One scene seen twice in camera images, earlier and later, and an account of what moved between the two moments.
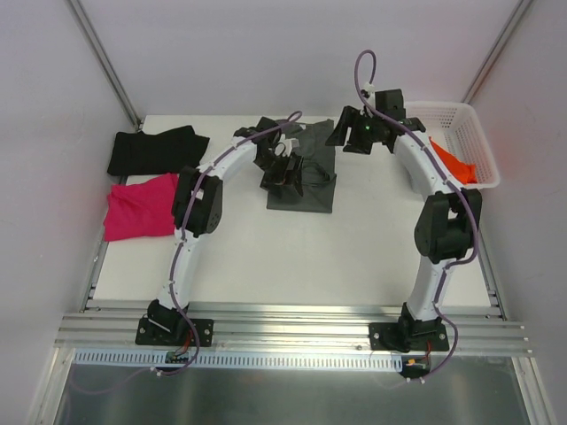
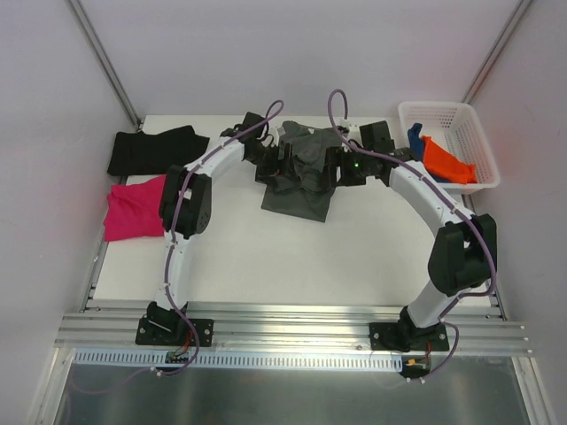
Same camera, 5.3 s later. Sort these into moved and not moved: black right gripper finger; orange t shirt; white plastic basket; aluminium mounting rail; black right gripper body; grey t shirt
Moved: black right gripper finger; black right gripper body
Not moved: white plastic basket; aluminium mounting rail; grey t shirt; orange t shirt
